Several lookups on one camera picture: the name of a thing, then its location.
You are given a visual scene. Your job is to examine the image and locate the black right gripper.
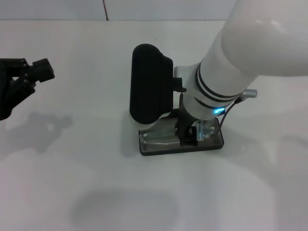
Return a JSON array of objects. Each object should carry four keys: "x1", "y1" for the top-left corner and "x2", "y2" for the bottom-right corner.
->
[{"x1": 177, "y1": 92, "x2": 201, "y2": 147}]

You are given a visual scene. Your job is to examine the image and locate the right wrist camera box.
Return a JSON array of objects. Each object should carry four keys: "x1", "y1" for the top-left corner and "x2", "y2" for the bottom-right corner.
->
[{"x1": 129, "y1": 43, "x2": 193, "y2": 132}]

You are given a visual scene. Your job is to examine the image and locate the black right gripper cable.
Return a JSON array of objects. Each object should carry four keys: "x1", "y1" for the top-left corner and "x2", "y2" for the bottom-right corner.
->
[{"x1": 215, "y1": 88, "x2": 258, "y2": 134}]

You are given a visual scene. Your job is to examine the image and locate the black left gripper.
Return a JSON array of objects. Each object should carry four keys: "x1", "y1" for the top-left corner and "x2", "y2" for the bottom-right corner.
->
[{"x1": 0, "y1": 57, "x2": 56, "y2": 121}]

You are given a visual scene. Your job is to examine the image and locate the black glasses case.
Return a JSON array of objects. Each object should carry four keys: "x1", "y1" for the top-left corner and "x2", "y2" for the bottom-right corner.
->
[{"x1": 138, "y1": 115, "x2": 225, "y2": 157}]

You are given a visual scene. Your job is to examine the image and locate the clear transparent glasses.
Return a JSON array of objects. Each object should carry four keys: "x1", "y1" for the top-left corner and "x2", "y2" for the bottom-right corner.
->
[{"x1": 141, "y1": 120, "x2": 220, "y2": 146}]

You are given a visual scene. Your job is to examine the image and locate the silver right wrist connector stub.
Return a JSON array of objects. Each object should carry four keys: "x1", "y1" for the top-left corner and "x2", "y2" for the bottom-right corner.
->
[{"x1": 195, "y1": 121, "x2": 210, "y2": 141}]

